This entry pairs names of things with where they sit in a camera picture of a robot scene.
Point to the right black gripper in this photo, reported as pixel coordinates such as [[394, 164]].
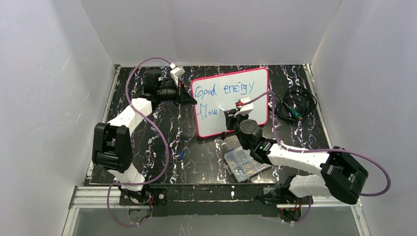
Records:
[[230, 118]]

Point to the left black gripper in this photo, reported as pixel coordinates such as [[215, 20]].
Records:
[[179, 94]]

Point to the pink framed whiteboard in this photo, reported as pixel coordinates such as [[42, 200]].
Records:
[[224, 91]]

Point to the blue marker cap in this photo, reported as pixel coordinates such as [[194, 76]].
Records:
[[181, 156]]

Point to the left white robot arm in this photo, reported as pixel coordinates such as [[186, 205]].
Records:
[[112, 147]]

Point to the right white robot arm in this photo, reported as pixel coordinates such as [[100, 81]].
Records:
[[332, 173]]

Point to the clear plastic parts organizer box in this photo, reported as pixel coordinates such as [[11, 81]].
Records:
[[242, 165]]

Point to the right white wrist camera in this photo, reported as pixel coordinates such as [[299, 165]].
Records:
[[243, 107]]

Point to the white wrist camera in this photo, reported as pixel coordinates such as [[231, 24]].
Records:
[[176, 72], [243, 107]]

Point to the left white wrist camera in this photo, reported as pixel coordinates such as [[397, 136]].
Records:
[[176, 72]]

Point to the coiled black cable green plug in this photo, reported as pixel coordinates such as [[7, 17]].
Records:
[[296, 104]]

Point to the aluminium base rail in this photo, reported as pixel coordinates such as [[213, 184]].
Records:
[[163, 200]]

